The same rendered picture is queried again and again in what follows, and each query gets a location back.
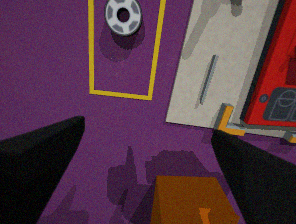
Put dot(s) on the black and grey wheel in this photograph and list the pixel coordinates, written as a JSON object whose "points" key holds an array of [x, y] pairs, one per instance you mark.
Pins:
{"points": [[112, 10]]}

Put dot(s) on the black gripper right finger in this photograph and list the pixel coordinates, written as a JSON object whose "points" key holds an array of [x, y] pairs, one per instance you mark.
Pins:
{"points": [[263, 185]]}

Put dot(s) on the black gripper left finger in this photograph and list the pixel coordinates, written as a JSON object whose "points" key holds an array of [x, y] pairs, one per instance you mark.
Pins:
{"points": [[31, 166]]}

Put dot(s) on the yellow tape outline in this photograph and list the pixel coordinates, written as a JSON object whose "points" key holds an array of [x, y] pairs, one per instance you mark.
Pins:
{"points": [[91, 55]]}

